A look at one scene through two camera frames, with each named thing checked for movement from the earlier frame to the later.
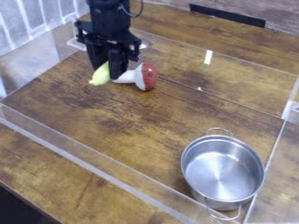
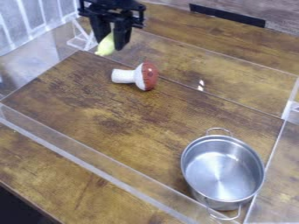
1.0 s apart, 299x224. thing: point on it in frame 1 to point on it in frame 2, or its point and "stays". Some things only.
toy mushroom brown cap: x=144 y=75 stays
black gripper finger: x=117 y=61 to x=121 y=33
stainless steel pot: x=223 y=172 stays
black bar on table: x=227 y=15 stays
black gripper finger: x=97 y=54 to x=100 y=26
